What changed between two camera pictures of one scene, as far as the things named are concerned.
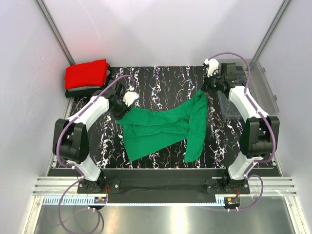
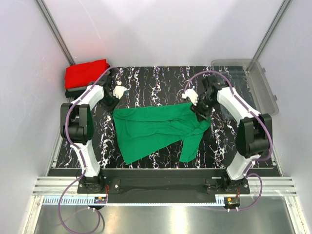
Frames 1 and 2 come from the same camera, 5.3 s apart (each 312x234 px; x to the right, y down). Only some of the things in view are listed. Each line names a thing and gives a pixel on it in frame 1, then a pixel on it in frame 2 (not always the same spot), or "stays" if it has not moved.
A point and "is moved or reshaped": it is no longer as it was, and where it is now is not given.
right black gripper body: x=212 y=84 → x=204 y=107
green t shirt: x=145 y=131 is moved or reshaped
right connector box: x=231 y=202 stays
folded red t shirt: x=87 y=74 stays
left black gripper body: x=121 y=108 → x=108 y=103
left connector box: x=98 y=200 stays
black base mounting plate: x=165 y=182 stays
